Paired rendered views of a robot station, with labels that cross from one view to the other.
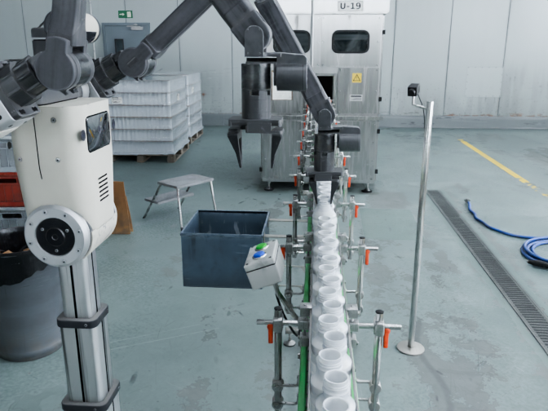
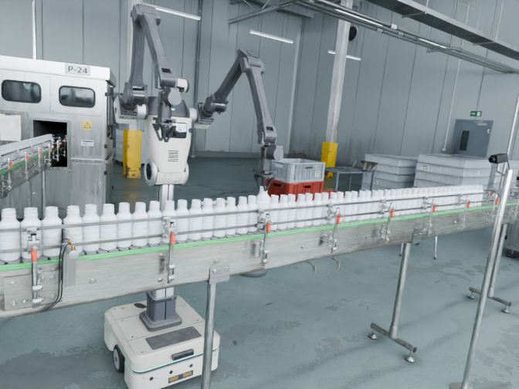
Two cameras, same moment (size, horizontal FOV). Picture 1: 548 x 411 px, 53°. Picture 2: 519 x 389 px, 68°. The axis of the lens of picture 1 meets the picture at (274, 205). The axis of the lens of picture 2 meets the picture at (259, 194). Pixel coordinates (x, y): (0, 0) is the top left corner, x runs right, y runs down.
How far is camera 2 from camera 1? 152 cm
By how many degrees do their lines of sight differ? 48
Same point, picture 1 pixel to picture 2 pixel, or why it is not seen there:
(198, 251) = not seen: hidden behind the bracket
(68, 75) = (127, 96)
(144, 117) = (442, 182)
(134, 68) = (208, 106)
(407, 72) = not seen: outside the picture
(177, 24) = (224, 85)
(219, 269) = not seen: hidden behind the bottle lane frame
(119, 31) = (467, 125)
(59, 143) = (150, 130)
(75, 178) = (153, 147)
